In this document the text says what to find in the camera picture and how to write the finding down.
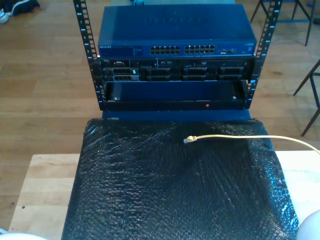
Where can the small teal object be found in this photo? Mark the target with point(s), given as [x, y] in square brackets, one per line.
[138, 2]

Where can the black rack server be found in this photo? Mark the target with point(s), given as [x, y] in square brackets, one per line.
[175, 72]

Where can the dark sneaker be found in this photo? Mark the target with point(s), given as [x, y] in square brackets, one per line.
[25, 7]

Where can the blue network switch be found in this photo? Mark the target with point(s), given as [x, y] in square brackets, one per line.
[175, 30]

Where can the dark metal chair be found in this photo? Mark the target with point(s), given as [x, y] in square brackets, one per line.
[307, 78]

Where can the blue flat panel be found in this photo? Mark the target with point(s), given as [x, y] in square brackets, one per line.
[175, 116]

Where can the black bubble wrap mat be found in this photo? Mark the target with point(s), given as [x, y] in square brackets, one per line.
[162, 187]

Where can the white sneaker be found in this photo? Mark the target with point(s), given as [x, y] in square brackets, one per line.
[3, 16]

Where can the small white strip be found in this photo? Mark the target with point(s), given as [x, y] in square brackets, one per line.
[3, 230]

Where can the black rack shelf tray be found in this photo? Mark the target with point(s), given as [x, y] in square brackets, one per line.
[162, 106]

